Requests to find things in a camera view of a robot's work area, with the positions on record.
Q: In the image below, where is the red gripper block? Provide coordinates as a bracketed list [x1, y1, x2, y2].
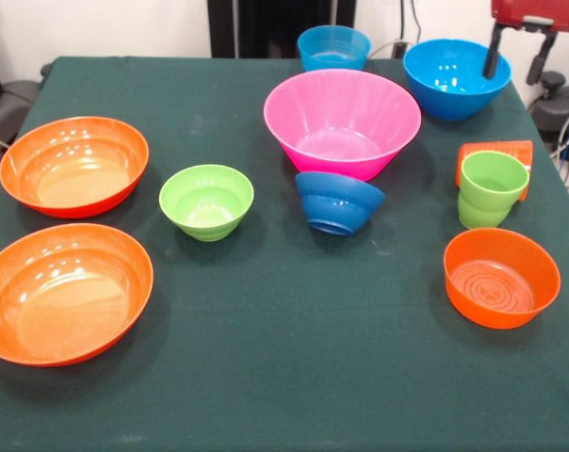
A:
[481, 0, 569, 87]

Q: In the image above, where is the orange cup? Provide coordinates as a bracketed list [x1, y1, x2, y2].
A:
[455, 139, 534, 202]

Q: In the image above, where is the green cup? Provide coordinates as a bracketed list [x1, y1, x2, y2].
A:
[457, 150, 530, 230]

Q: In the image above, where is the small light blue bowl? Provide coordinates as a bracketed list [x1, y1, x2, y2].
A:
[297, 24, 372, 73]

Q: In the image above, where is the large pink bowl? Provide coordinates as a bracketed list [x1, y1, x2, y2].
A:
[263, 68, 423, 183]

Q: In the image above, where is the dark blue bowl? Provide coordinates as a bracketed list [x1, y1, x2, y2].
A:
[295, 170, 387, 237]

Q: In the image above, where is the dark grey floor base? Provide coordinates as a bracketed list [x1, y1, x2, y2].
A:
[528, 70, 569, 142]
[0, 63, 55, 138]

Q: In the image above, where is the large light blue bowl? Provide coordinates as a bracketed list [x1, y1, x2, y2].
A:
[402, 39, 512, 121]

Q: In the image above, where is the small orange bowl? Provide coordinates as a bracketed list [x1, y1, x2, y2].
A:
[443, 227, 562, 331]

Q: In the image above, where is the dark green tablecloth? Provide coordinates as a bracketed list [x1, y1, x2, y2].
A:
[0, 56, 569, 452]

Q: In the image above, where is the green bowl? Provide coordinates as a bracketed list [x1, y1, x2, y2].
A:
[158, 164, 255, 243]

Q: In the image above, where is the large orange bowl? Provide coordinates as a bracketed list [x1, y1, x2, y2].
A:
[0, 116, 150, 219]
[0, 222, 154, 368]

